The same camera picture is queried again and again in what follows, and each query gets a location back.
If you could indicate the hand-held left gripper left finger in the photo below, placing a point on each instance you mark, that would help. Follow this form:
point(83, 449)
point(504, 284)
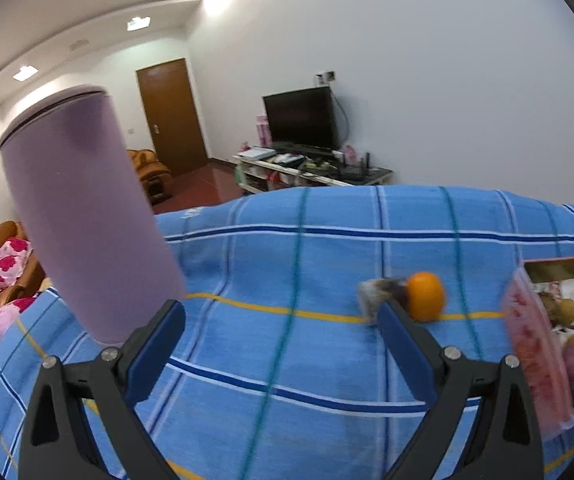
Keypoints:
point(154, 355)

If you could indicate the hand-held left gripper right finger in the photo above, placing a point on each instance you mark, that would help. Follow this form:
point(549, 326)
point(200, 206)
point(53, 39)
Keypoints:
point(407, 355)

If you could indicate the small brown kiwi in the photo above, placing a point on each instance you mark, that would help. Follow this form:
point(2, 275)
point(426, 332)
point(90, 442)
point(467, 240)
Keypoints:
point(564, 312)
point(546, 301)

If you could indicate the medium orange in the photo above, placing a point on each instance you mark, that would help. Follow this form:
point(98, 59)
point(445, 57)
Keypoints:
point(426, 296)

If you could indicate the dark grey-brown water chestnut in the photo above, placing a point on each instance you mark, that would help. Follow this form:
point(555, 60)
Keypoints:
point(379, 296)

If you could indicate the pink tin box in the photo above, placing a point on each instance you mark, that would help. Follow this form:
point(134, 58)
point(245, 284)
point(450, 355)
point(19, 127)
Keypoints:
point(532, 355)

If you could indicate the blue plaid blanket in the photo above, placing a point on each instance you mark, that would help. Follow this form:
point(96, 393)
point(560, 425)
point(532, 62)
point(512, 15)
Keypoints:
point(267, 260)

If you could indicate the pink floral cushion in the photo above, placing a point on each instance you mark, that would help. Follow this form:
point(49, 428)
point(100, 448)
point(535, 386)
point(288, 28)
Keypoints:
point(2, 322)
point(12, 255)

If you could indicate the purple tumbler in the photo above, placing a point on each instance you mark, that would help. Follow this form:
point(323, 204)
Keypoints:
point(82, 210)

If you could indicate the brown leather sofa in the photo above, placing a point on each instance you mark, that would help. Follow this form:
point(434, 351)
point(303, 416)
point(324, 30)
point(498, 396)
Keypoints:
point(148, 172)

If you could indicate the black router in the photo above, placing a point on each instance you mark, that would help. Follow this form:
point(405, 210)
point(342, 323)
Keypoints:
point(354, 170)

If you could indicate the white television stand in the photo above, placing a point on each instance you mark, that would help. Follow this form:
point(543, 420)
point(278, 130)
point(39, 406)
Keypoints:
point(312, 177)

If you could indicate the white set-top box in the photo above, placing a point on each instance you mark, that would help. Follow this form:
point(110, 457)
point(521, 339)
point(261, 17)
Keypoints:
point(257, 153)

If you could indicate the brown wooden door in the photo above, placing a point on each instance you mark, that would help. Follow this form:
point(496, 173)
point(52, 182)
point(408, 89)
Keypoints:
point(172, 115)

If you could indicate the pink carton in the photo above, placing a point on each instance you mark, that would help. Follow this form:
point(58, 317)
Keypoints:
point(263, 130)

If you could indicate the black television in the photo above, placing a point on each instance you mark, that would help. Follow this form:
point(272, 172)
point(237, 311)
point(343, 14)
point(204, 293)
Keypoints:
point(302, 117)

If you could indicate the square ceiling light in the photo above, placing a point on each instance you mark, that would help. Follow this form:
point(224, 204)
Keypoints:
point(24, 72)
point(138, 23)

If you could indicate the wall socket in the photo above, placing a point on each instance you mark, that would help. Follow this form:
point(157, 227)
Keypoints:
point(326, 76)

